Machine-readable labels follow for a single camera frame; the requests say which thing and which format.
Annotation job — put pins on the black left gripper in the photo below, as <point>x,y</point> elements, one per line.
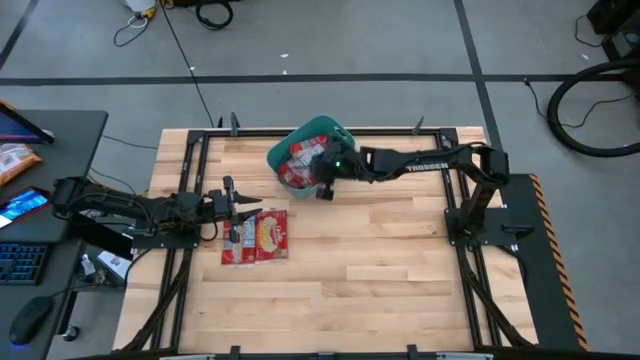
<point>220,205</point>

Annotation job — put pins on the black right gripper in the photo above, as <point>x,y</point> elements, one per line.
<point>345,165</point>

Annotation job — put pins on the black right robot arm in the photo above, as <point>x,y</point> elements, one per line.
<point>425,162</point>

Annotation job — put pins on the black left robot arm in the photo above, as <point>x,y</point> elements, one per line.
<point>110,202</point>

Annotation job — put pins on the teal plastic basket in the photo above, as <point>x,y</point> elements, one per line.
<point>312,126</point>

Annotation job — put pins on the white labelled box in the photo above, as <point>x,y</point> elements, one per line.
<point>114,262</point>

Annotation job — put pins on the black rectangular box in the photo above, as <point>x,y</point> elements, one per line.
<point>100,240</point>

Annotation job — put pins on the small white bottle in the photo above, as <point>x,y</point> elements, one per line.
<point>88,265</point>

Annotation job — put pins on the black side desk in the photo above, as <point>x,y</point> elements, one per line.
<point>70,150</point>

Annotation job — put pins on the black caster wheel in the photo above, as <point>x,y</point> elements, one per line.
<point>72,333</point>

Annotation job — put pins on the smartphone in red case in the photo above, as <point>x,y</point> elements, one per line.
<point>22,205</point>

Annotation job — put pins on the blue backlit keyboard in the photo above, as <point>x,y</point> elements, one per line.
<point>22,262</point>

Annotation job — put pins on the white floor device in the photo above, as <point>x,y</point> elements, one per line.
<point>140,5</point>

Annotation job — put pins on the orange snack bag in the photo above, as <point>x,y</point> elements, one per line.
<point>15,162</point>

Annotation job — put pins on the black framed display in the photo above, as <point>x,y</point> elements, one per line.
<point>20,131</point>

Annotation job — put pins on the black computer mouse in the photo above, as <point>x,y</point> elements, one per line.
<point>30,320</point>

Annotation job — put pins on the black hazard striped floor mat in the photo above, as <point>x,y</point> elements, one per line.
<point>545,280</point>

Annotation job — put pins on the black floor equipment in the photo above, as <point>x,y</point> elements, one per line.
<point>615,15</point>

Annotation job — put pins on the black aluminium table frame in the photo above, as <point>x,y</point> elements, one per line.
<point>390,132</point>

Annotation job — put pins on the silver aluminium bracket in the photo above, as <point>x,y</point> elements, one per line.
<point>465,356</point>
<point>187,357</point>

